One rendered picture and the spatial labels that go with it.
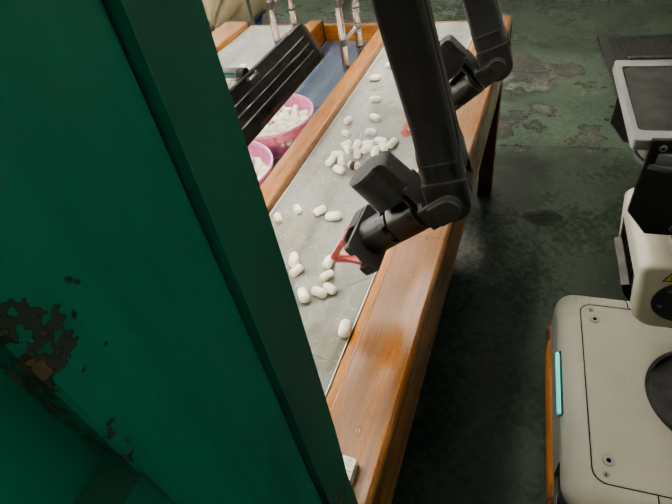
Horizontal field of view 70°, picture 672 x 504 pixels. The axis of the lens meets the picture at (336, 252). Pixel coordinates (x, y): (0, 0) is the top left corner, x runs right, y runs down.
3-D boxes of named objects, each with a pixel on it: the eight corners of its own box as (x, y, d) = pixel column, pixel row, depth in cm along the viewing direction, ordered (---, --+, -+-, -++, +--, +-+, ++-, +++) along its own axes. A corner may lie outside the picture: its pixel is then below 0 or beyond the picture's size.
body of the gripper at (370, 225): (340, 249, 72) (373, 230, 67) (360, 207, 79) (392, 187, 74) (369, 276, 74) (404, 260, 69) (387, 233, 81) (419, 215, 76)
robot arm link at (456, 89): (486, 93, 93) (489, 79, 96) (463, 67, 91) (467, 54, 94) (458, 113, 98) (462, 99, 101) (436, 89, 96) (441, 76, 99)
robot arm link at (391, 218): (437, 232, 66) (444, 206, 70) (404, 199, 64) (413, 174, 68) (401, 250, 71) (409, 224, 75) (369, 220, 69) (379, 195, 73)
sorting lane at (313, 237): (478, 27, 180) (478, 21, 179) (270, 546, 64) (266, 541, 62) (400, 28, 191) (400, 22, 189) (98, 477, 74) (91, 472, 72)
